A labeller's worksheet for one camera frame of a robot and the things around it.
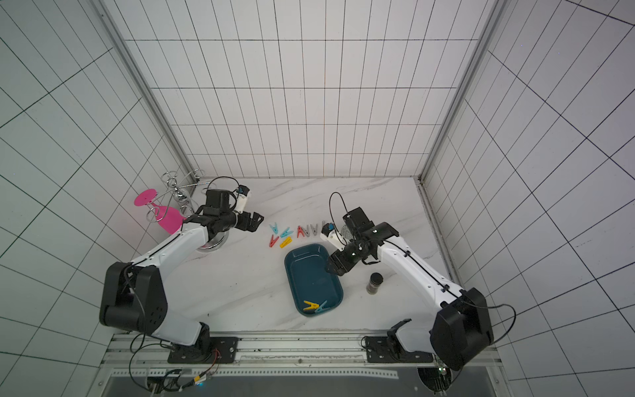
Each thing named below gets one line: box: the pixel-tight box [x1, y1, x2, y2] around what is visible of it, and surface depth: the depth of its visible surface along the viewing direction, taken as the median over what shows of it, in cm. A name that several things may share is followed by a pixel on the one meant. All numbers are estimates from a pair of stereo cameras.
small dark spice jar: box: [366, 272, 384, 295], surface depth 80 cm
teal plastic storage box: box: [284, 243, 344, 317], surface depth 88 cm
